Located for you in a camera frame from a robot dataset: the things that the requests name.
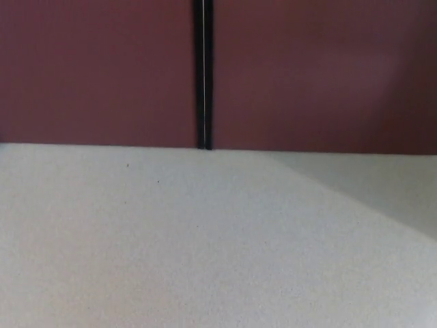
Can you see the black door edge strip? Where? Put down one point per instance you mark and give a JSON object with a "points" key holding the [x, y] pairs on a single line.
{"points": [[208, 68], [198, 68]]}

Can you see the plain maroon door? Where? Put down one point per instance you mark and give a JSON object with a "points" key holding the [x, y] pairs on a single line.
{"points": [[95, 68]]}

